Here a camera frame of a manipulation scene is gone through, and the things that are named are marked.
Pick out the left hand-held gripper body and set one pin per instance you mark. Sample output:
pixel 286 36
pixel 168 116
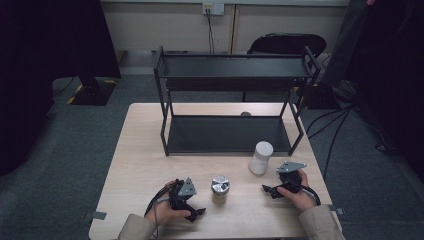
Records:
pixel 181 200

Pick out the person's left hand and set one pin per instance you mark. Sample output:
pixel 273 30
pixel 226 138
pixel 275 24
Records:
pixel 163 211

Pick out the black chair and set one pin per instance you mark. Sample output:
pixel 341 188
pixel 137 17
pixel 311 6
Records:
pixel 286 43

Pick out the glass jar with metal lid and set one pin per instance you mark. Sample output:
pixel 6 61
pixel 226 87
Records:
pixel 220 186

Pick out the black box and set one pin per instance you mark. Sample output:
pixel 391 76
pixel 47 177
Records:
pixel 320 96

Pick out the white jar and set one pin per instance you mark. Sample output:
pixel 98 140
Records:
pixel 261 158

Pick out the black stand base striped tape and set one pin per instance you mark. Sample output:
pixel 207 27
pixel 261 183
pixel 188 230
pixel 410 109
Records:
pixel 95 93

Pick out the black metal shelf rack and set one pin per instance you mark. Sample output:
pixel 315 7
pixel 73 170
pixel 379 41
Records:
pixel 226 133

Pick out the round table grommet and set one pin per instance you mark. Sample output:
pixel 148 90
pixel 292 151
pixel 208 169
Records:
pixel 246 114

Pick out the dark curtain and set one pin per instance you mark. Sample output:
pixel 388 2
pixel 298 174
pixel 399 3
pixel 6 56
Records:
pixel 40 66
pixel 393 66

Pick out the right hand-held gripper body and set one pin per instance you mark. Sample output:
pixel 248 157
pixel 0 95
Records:
pixel 290 180

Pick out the person's right hand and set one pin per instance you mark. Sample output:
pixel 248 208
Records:
pixel 301 198

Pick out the white wall socket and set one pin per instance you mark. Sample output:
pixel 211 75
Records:
pixel 216 8

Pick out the grey tape piece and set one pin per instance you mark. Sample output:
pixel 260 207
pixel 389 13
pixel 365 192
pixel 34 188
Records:
pixel 96 215
pixel 337 210

